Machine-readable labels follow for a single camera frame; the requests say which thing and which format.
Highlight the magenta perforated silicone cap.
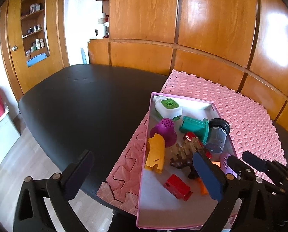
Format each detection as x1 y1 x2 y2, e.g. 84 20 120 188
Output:
150 118 177 147

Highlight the red block toy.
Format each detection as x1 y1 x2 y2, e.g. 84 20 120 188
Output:
163 174 193 201

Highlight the silver door knob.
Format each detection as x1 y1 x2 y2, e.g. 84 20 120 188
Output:
12 45 18 51

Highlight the yellow orange cheese wedge toy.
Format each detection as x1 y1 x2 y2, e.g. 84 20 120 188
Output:
145 133 165 174

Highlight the dark brown shell dish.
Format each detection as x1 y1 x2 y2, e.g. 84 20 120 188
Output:
170 143 199 180

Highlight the pink white tray box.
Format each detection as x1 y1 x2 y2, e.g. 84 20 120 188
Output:
136 92 223 230

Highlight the red metallic capsule tube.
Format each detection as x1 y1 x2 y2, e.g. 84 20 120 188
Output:
183 131 212 159

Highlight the wooden door with shelves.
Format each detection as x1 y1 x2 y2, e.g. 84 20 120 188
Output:
0 0 69 100

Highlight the white green plastic device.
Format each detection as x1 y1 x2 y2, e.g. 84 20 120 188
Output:
153 95 183 121

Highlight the orange cube chain toy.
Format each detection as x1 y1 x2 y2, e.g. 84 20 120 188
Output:
196 161 220 195

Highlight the black-lid clear jar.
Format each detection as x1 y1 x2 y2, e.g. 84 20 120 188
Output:
205 118 230 154

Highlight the lilac egg-shaped case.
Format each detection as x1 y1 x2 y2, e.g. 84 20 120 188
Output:
220 152 237 177

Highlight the teal plastic spool toy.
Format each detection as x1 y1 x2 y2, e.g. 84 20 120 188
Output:
179 116 209 145

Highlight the blue foam mat piece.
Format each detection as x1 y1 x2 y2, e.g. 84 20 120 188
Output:
26 53 47 67

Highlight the pink foam puzzle mat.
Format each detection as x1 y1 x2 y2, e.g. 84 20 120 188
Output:
97 70 287 215

